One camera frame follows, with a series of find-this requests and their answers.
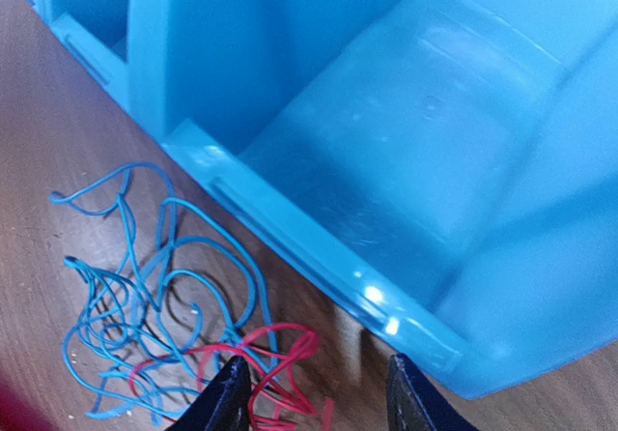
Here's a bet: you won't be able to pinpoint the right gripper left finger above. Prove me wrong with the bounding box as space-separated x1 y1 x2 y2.
167 356 252 431

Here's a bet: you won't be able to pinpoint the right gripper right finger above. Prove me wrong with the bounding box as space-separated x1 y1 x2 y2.
386 354 476 431

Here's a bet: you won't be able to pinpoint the red blue cables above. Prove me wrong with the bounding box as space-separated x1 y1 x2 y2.
48 162 337 431

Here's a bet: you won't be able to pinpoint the blue three-compartment bin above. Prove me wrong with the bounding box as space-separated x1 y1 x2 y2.
27 0 617 398

